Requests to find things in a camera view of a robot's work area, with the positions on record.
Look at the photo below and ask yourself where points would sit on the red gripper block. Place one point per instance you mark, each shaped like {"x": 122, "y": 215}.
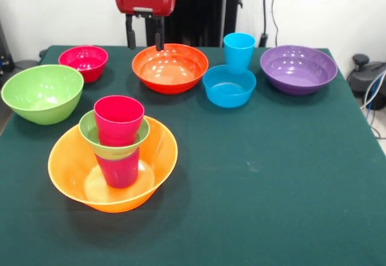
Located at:
{"x": 144, "y": 2}

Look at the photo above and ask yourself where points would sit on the pink bowl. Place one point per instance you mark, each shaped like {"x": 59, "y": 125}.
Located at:
{"x": 83, "y": 61}

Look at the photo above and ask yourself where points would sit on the pink cup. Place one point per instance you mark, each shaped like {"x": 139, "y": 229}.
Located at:
{"x": 119, "y": 121}

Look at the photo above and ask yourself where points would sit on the small green bowl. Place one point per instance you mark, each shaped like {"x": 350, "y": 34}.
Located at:
{"x": 89, "y": 133}

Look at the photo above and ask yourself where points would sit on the purple cup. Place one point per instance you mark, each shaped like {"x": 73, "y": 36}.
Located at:
{"x": 120, "y": 172}

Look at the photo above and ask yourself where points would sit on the red bowl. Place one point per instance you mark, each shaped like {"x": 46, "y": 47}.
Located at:
{"x": 169, "y": 73}

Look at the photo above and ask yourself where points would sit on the blue cup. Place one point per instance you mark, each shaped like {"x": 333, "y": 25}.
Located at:
{"x": 239, "y": 52}

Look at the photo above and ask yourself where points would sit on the blue bowl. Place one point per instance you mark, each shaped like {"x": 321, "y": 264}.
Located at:
{"x": 229, "y": 94}

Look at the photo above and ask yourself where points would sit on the large green bowl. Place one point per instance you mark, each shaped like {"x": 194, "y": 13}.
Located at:
{"x": 42, "y": 94}

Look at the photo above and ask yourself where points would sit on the black equipment box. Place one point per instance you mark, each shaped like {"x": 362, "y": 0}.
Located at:
{"x": 4, "y": 52}

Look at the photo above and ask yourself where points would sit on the large orange bowl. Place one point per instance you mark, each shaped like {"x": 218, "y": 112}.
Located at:
{"x": 66, "y": 169}

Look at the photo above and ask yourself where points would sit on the purple bowl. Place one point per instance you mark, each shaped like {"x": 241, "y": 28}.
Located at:
{"x": 298, "y": 70}

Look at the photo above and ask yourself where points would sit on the dark green tablecloth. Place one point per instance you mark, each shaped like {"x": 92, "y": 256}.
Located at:
{"x": 256, "y": 172}

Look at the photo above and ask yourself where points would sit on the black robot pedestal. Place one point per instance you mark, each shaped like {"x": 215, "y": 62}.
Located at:
{"x": 199, "y": 9}

